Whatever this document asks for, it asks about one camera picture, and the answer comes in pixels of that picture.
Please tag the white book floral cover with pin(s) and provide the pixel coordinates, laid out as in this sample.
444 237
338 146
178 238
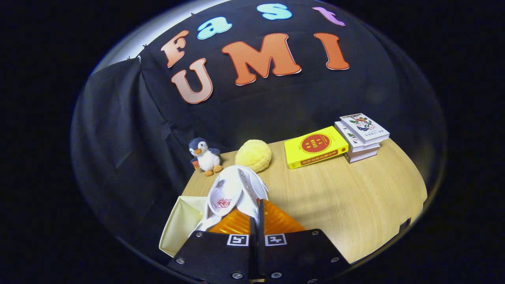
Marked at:
365 126

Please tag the plush penguin toy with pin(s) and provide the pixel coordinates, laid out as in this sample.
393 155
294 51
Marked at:
207 157

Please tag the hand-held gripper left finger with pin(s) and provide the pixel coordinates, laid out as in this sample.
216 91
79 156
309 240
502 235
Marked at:
221 256

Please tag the yellow book red circle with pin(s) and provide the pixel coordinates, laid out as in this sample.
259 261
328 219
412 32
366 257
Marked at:
313 148

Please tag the black backdrop cloth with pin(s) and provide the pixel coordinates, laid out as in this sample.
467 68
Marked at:
130 138

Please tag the cream fabric storage box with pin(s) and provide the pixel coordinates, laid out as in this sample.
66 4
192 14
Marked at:
179 225

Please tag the white canvas shoe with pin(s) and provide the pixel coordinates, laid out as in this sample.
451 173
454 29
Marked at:
232 189

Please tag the pale book brown spine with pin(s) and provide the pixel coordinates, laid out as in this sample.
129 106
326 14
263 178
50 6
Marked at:
361 155

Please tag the round yellow plush cushion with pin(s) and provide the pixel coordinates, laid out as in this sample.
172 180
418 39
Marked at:
254 156

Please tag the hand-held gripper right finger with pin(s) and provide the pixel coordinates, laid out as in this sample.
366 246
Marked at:
300 256

